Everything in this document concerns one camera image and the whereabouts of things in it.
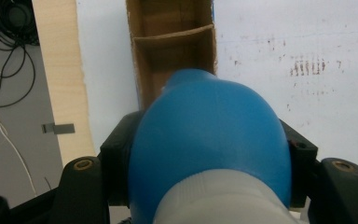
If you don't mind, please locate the blue bottle with white cap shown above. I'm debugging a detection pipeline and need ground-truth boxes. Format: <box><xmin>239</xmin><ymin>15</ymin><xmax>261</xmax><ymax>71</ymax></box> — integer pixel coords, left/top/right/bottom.
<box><xmin>127</xmin><ymin>68</ymin><xmax>306</xmax><ymax>224</ymax></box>

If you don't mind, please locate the blue cardboard box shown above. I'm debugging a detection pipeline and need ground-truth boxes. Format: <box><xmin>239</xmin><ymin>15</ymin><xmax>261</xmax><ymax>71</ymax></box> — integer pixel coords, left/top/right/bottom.
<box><xmin>125</xmin><ymin>0</ymin><xmax>218</xmax><ymax>112</ymax></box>

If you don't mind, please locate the white mat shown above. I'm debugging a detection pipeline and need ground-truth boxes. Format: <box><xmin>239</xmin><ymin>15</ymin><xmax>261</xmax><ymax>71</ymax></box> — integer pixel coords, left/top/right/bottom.
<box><xmin>76</xmin><ymin>0</ymin><xmax>358</xmax><ymax>173</ymax></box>

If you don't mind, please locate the bundle of black floor cables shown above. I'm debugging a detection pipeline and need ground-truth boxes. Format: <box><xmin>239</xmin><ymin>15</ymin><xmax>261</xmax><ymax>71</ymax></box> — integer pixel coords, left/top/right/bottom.
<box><xmin>0</xmin><ymin>0</ymin><xmax>40</xmax><ymax>110</ymax></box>

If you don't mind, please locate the thin white cable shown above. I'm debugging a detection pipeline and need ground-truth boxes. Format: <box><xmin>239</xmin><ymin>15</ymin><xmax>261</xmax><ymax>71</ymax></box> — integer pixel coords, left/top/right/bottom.
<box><xmin>0</xmin><ymin>96</ymin><xmax>39</xmax><ymax>198</ymax></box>

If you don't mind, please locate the wooden table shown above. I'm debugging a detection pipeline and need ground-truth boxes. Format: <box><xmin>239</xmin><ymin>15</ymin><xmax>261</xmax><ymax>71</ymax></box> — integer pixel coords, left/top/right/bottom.
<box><xmin>31</xmin><ymin>0</ymin><xmax>97</xmax><ymax>168</ymax></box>

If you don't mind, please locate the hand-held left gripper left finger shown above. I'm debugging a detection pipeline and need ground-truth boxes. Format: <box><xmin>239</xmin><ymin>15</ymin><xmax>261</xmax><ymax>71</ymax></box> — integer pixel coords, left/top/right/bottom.
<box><xmin>100</xmin><ymin>110</ymin><xmax>146</xmax><ymax>207</ymax></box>

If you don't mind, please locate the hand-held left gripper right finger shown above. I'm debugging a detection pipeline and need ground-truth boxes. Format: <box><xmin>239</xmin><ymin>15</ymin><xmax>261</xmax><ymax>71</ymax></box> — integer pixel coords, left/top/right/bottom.
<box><xmin>279</xmin><ymin>119</ymin><xmax>319</xmax><ymax>209</ymax></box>

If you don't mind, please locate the grey table clip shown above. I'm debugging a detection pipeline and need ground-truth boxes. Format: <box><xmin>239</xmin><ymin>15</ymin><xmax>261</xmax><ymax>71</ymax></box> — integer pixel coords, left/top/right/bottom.
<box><xmin>41</xmin><ymin>122</ymin><xmax>76</xmax><ymax>135</ymax></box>

